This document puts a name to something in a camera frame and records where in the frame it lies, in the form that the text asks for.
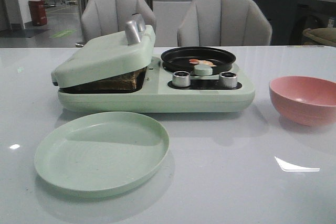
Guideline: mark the bread slice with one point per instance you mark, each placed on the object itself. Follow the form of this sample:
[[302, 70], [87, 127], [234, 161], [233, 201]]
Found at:
[[126, 82]]

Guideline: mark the green breakfast maker lid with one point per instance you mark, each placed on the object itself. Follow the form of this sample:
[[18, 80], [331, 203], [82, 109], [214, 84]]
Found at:
[[107, 56]]

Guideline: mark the pink bowl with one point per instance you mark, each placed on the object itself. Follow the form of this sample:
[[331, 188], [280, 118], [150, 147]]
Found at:
[[308, 101]]

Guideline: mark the green breakfast maker base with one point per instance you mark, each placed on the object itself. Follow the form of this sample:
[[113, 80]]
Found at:
[[156, 96]]

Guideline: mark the left silver control knob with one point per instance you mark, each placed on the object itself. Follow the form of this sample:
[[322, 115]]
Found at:
[[181, 79]]

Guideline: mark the silver control knob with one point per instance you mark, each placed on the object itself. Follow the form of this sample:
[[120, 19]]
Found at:
[[181, 79], [228, 80]]

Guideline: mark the black round frying pan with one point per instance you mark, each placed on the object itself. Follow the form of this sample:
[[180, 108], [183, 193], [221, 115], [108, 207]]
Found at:
[[178, 59]]

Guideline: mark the right silver control knob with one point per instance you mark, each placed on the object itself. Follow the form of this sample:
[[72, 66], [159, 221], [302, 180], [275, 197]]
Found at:
[[228, 80]]

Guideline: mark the right grey upholstered chair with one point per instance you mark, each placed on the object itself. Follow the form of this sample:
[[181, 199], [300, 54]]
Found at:
[[224, 23]]

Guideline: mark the grey upholstered chair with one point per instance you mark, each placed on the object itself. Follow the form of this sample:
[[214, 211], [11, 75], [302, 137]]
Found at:
[[224, 23], [103, 17]]

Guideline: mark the light green plate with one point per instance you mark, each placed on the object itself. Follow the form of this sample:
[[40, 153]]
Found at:
[[102, 154]]

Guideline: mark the left grey upholstered chair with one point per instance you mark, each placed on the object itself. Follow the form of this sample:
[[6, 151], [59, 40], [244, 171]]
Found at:
[[103, 17]]

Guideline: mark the red trash bin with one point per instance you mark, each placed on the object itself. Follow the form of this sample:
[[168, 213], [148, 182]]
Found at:
[[37, 12]]

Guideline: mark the beige sofa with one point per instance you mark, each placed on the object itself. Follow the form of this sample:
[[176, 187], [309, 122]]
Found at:
[[319, 36]]

